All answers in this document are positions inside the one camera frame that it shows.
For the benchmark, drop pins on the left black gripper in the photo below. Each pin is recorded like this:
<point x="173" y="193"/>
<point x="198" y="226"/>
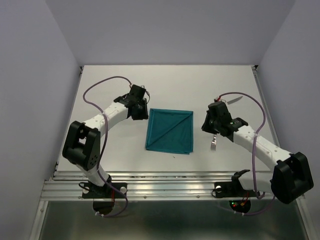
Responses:
<point x="144" y="115"/>

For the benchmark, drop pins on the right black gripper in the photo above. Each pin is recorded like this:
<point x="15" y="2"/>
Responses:
<point x="205" y="126"/>

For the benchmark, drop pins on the metal fork black handle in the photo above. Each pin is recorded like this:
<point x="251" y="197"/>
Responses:
<point x="213" y="144"/>

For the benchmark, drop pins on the teal cloth napkin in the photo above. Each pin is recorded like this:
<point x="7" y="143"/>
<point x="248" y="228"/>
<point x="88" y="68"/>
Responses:
<point x="170" y="131"/>

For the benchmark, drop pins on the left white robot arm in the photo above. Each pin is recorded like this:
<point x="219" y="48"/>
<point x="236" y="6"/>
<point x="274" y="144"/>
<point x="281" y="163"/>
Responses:
<point x="85" y="141"/>

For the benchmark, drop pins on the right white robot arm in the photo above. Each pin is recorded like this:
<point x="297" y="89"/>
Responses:
<point x="289" y="175"/>

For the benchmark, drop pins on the metal knife black handle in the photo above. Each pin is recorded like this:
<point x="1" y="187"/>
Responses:
<point x="232" y="101"/>

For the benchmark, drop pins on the aluminium right side rail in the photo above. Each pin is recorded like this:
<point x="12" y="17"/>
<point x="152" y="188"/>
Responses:
<point x="264" y="103"/>

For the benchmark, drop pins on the aluminium rail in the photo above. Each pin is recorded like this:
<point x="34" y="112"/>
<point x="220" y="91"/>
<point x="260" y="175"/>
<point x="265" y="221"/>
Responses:
<point x="141" y="185"/>
<point x="264" y="103"/>

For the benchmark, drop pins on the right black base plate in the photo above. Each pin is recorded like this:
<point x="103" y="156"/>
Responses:
<point x="232" y="188"/>

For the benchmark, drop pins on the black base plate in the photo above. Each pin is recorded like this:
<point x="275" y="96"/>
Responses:
<point x="91" y="191"/>
<point x="232" y="188"/>

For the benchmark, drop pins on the aluminium front rail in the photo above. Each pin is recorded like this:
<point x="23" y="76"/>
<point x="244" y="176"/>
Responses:
<point x="141" y="185"/>

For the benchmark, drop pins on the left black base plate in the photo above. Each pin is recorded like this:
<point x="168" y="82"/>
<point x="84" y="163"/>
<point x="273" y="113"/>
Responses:
<point x="91" y="191"/>

